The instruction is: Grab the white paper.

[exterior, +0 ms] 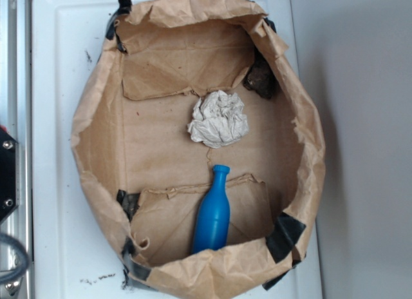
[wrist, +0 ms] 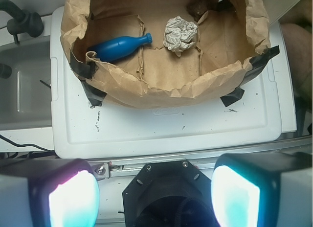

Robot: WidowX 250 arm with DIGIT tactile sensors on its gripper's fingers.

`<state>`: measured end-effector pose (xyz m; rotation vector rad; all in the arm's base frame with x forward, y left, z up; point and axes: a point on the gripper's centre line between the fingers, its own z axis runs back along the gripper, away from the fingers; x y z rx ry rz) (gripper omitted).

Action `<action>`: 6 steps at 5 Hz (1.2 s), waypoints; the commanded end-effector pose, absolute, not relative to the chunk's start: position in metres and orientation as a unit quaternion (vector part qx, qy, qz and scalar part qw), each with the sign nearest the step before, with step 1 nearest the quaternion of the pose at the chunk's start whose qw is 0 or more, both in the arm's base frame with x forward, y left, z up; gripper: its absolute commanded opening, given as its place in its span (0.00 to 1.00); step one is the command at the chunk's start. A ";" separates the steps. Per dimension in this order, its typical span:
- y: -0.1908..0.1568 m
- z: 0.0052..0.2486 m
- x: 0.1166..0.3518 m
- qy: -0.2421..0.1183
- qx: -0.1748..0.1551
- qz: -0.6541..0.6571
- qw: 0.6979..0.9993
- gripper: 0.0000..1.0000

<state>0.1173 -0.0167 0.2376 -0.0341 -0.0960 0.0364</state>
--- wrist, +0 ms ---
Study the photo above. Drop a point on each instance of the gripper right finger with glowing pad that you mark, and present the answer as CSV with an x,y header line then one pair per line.
x,y
263,189

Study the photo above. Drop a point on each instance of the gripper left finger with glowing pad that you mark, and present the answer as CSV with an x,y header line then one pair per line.
x,y
48,193

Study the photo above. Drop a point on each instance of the white plastic bin lid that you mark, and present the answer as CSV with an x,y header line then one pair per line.
x,y
110,130

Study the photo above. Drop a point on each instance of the black tape piece lower right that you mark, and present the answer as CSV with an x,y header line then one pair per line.
x,y
232,97

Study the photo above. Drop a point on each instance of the black tape strip left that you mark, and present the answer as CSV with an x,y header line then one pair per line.
x,y
85,72

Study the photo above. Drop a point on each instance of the black tape strip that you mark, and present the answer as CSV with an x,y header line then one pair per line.
x,y
85,72
259,62

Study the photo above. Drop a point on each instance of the black tape strip right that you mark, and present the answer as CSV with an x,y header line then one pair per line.
x,y
259,62

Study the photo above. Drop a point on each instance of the blue plastic bottle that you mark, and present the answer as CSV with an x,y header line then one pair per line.
x,y
120,47

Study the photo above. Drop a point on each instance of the black faucet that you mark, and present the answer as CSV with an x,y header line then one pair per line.
x,y
22,21

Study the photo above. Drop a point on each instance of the brown paper bag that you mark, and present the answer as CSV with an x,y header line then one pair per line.
x,y
230,33

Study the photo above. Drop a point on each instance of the crumpled white paper ball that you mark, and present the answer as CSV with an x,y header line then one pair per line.
x,y
179,35

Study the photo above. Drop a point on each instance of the aluminium frame rail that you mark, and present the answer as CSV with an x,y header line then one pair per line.
x,y
204,159

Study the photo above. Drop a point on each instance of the black octagonal mount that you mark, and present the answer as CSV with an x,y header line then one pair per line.
x,y
169,194

